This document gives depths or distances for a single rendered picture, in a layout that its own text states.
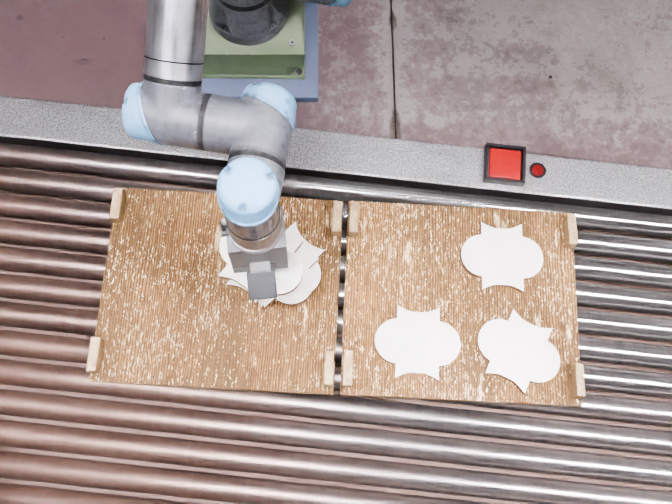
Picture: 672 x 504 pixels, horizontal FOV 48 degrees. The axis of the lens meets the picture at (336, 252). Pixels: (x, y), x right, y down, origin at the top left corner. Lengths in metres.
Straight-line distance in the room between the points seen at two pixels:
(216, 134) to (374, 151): 0.51
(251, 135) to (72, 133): 0.61
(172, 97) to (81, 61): 1.72
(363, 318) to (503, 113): 1.41
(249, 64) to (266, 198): 0.64
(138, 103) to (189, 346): 0.47
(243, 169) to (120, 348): 0.51
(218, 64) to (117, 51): 1.19
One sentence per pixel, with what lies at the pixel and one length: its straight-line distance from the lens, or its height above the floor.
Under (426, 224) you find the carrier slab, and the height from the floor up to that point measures 0.94.
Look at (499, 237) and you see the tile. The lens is 1.38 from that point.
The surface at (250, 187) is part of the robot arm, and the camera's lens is 0.92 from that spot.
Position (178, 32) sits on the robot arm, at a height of 1.40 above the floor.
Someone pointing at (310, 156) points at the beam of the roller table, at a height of 0.92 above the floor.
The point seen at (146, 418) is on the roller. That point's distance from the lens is 1.32.
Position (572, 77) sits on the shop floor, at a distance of 2.73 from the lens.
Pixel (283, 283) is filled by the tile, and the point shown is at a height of 1.06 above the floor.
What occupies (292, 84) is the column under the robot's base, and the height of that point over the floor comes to 0.87.
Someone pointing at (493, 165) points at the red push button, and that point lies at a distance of 1.45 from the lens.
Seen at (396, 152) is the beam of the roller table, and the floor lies 0.92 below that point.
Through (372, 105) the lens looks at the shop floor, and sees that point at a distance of 2.53.
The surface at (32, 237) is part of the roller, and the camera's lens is 1.45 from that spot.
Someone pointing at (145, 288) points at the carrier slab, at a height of 0.94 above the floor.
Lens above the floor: 2.21
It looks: 72 degrees down
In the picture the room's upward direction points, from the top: 7 degrees clockwise
